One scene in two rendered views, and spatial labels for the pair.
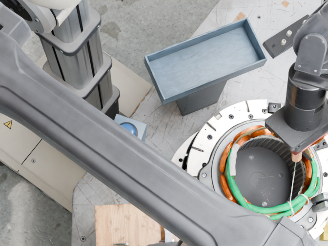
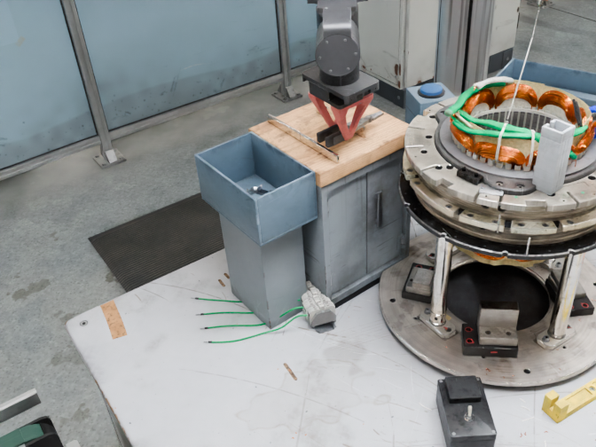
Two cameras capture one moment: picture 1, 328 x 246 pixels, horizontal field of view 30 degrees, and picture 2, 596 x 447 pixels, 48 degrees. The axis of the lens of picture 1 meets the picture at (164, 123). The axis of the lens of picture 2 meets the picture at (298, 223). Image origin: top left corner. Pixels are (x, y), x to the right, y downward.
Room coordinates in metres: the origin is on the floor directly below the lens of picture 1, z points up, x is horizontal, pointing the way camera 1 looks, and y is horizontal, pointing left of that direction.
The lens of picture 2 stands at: (-0.32, -0.89, 1.60)
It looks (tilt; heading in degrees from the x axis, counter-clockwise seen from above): 37 degrees down; 70
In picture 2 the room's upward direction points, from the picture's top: 4 degrees counter-clockwise
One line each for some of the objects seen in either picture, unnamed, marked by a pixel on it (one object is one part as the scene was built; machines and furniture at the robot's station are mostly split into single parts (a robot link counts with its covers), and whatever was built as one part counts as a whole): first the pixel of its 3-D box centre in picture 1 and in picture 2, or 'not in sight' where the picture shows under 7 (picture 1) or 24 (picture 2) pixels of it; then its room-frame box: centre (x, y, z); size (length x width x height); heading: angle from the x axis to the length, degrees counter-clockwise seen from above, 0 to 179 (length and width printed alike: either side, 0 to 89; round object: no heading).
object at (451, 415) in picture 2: not in sight; (465, 413); (0.08, -0.41, 0.81); 0.10 x 0.06 x 0.06; 69
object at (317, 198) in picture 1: (324, 201); (553, 157); (0.22, -0.34, 1.14); 0.03 x 0.03 x 0.09; 18
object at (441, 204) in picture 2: not in sight; (434, 195); (0.12, -0.24, 1.05); 0.09 x 0.04 x 0.01; 108
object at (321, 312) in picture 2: not in sight; (315, 302); (-0.02, -0.11, 0.80); 0.10 x 0.05 x 0.04; 86
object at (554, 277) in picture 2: not in sight; (567, 283); (0.36, -0.28, 0.83); 0.05 x 0.04 x 0.02; 72
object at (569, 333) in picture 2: not in sight; (555, 334); (0.29, -0.35, 0.81); 0.07 x 0.03 x 0.01; 11
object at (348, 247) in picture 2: not in sight; (334, 206); (0.07, -0.01, 0.91); 0.19 x 0.19 x 0.26; 15
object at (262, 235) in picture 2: not in sight; (262, 237); (-0.08, -0.05, 0.92); 0.17 x 0.11 x 0.28; 105
